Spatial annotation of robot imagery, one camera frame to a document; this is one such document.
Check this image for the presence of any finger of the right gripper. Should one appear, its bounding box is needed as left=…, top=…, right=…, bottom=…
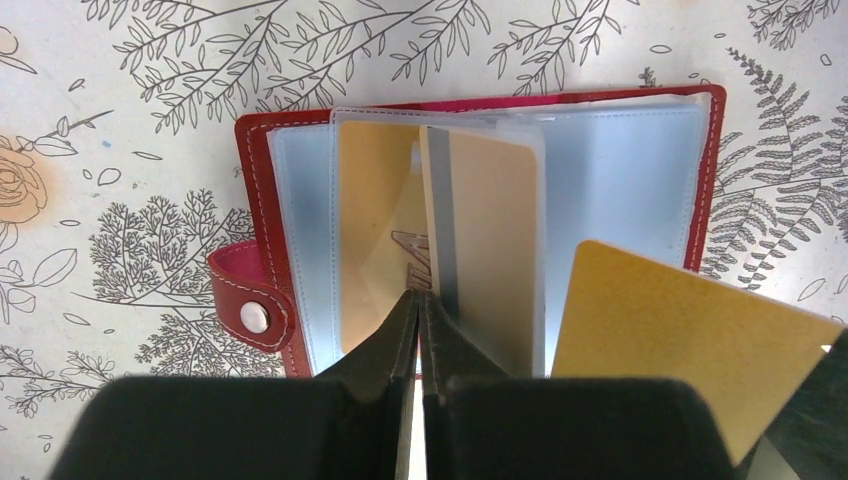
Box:
left=738, top=332, right=847, bottom=479

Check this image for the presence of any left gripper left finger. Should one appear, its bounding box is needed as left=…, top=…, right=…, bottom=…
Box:
left=50, top=291, right=419, bottom=479

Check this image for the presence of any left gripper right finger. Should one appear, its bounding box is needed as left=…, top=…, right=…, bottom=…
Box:
left=418, top=293, right=736, bottom=479

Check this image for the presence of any gold VIP card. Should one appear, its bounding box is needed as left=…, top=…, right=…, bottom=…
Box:
left=338, top=120, right=432, bottom=352

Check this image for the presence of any red card holder wallet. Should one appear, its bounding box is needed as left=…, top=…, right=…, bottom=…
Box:
left=208, top=84, right=727, bottom=378

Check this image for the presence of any floral table mat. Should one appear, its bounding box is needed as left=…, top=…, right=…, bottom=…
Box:
left=1, top=1, right=847, bottom=479

